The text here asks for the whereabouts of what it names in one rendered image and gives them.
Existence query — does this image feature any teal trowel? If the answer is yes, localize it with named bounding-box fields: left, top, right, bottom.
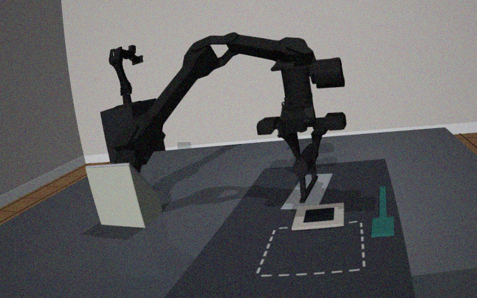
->
left=371, top=186, right=394, bottom=237

